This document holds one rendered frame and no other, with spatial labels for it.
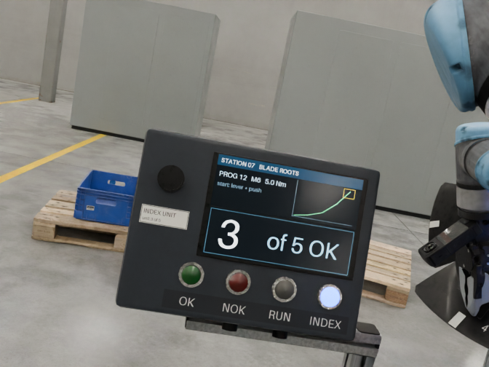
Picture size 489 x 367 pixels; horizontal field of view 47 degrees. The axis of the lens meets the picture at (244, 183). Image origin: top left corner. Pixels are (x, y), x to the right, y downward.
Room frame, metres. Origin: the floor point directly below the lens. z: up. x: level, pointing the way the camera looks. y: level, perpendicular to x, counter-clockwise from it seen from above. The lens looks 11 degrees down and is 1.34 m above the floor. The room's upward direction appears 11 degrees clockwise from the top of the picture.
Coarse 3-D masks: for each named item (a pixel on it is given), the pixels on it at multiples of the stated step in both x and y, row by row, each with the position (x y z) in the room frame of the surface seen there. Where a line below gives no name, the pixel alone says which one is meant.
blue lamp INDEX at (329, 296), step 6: (324, 288) 0.57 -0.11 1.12; (330, 288) 0.57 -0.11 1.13; (336, 288) 0.58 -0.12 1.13; (318, 294) 0.57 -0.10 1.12; (324, 294) 0.57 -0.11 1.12; (330, 294) 0.57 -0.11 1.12; (336, 294) 0.57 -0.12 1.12; (318, 300) 0.57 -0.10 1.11; (324, 300) 0.57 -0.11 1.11; (330, 300) 0.57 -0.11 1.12; (336, 300) 0.57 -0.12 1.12; (324, 306) 0.57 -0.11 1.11; (330, 306) 0.57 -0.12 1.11; (336, 306) 0.57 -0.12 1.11
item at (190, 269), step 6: (186, 264) 0.56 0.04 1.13; (192, 264) 0.56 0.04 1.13; (198, 264) 0.56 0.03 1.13; (180, 270) 0.56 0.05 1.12; (186, 270) 0.55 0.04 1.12; (192, 270) 0.55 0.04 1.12; (198, 270) 0.56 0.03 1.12; (180, 276) 0.56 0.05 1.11; (186, 276) 0.55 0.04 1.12; (192, 276) 0.55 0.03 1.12; (198, 276) 0.55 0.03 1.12; (180, 282) 0.56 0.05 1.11; (186, 282) 0.55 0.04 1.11; (192, 282) 0.55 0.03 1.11; (198, 282) 0.56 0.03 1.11
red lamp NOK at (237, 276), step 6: (234, 270) 0.57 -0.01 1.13; (240, 270) 0.57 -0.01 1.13; (228, 276) 0.56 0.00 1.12; (234, 276) 0.56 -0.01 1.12; (240, 276) 0.56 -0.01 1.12; (246, 276) 0.57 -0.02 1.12; (228, 282) 0.56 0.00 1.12; (234, 282) 0.56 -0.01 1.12; (240, 282) 0.56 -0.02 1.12; (246, 282) 0.56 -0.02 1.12; (228, 288) 0.56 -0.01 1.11; (234, 288) 0.56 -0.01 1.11; (240, 288) 0.56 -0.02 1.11; (246, 288) 0.56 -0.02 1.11; (240, 294) 0.56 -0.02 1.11
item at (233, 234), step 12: (216, 216) 0.58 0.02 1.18; (228, 216) 0.58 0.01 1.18; (240, 216) 0.58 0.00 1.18; (252, 216) 0.58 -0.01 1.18; (216, 228) 0.58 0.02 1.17; (228, 228) 0.58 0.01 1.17; (240, 228) 0.58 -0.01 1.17; (252, 228) 0.58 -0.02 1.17; (204, 240) 0.57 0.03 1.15; (216, 240) 0.57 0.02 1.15; (228, 240) 0.57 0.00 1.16; (240, 240) 0.58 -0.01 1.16; (204, 252) 0.57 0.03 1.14; (216, 252) 0.57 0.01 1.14; (228, 252) 0.57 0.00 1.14; (240, 252) 0.57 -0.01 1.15
